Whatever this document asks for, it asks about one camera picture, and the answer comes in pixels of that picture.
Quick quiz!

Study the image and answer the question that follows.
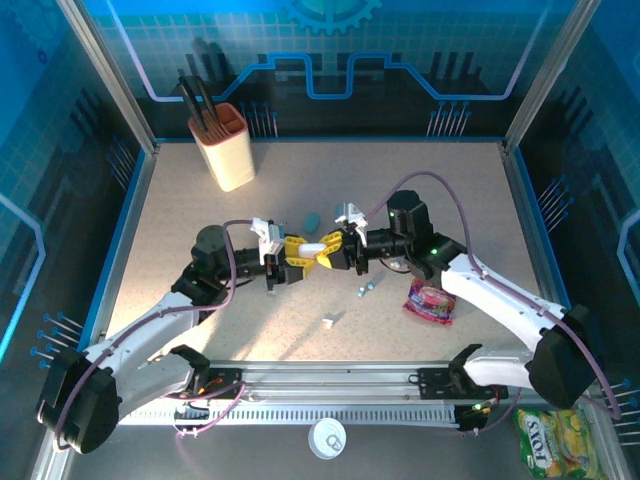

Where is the green and yellow candy bag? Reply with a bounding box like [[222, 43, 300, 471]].
[[514, 407, 604, 480]]

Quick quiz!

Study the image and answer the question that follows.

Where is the aluminium front rail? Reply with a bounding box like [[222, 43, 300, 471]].
[[59, 358, 599, 407]]

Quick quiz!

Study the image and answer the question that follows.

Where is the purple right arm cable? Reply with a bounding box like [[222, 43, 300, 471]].
[[367, 170, 624, 436]]

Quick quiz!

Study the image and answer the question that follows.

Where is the white pull-ring can lid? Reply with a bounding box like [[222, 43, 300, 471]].
[[307, 418, 348, 460]]

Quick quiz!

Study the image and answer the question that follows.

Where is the aluminium side rail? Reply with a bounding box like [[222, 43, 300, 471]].
[[499, 141, 589, 364], [79, 142, 161, 361]]

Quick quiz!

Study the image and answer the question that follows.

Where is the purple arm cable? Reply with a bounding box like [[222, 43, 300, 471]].
[[367, 170, 624, 436], [52, 218, 261, 451]]

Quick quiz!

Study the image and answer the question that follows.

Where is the white slotted cable duct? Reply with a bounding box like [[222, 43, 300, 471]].
[[74, 403, 464, 427]]

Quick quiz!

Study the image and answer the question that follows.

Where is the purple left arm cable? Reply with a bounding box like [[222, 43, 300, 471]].
[[52, 218, 261, 451]]

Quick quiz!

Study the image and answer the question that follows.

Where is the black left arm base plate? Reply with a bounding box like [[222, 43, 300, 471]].
[[187, 367, 247, 401]]

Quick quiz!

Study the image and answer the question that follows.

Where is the purple candy bag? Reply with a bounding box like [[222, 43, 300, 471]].
[[402, 278, 457, 326]]

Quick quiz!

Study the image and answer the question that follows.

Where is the black interface board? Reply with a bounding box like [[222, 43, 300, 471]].
[[453, 397, 502, 435]]

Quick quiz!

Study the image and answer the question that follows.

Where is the aluminium frame post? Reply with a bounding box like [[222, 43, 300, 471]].
[[53, 0, 160, 155], [503, 0, 601, 146]]

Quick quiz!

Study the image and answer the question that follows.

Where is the black knife handle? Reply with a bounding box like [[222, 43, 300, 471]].
[[177, 74, 210, 134], [194, 75, 221, 126]]

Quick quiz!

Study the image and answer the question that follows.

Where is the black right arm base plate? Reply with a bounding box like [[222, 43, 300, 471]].
[[416, 367, 510, 401]]

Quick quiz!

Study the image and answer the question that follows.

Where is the beige and orange knife block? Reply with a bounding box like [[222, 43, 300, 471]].
[[188, 102, 257, 193]]

